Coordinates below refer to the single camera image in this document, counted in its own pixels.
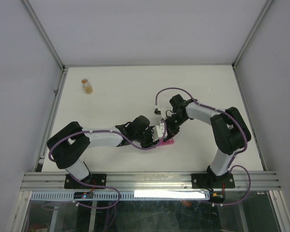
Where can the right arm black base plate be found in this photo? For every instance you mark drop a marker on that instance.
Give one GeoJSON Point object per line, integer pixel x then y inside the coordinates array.
{"type": "Point", "coordinates": [211, 182]}

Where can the clear bottle yellow capsules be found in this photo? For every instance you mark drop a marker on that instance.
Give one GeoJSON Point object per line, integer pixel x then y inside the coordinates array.
{"type": "Point", "coordinates": [87, 88]}

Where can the aluminium frame post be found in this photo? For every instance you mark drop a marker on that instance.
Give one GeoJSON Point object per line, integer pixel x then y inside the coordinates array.
{"type": "Point", "coordinates": [261, 16]}
{"type": "Point", "coordinates": [42, 33]}

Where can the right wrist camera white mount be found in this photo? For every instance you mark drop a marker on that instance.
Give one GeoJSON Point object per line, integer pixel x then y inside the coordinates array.
{"type": "Point", "coordinates": [158, 110]}

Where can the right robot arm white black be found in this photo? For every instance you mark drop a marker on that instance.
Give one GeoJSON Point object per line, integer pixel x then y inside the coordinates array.
{"type": "Point", "coordinates": [230, 132]}

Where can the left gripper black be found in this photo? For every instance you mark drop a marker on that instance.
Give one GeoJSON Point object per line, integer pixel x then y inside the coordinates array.
{"type": "Point", "coordinates": [150, 143]}

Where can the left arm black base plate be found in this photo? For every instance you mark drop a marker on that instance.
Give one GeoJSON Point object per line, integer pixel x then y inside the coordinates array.
{"type": "Point", "coordinates": [92, 179]}

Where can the grey slotted cable duct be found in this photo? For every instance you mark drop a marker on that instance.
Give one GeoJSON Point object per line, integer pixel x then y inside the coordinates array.
{"type": "Point", "coordinates": [145, 195]}

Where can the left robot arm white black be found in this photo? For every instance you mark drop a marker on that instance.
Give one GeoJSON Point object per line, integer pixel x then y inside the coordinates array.
{"type": "Point", "coordinates": [67, 146]}

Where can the right aluminium frame post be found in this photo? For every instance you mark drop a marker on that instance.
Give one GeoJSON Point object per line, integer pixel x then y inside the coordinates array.
{"type": "Point", "coordinates": [261, 16]}

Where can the aluminium mounting rail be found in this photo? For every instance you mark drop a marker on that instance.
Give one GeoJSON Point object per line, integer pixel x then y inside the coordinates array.
{"type": "Point", "coordinates": [130, 181]}

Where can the left aluminium frame post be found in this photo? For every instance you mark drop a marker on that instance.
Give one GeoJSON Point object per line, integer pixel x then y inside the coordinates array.
{"type": "Point", "coordinates": [42, 33]}

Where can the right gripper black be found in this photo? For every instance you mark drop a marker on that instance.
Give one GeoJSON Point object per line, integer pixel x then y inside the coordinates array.
{"type": "Point", "coordinates": [171, 131]}

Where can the pink weekly pill organizer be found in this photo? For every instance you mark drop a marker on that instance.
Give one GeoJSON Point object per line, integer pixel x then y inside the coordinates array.
{"type": "Point", "coordinates": [168, 142]}

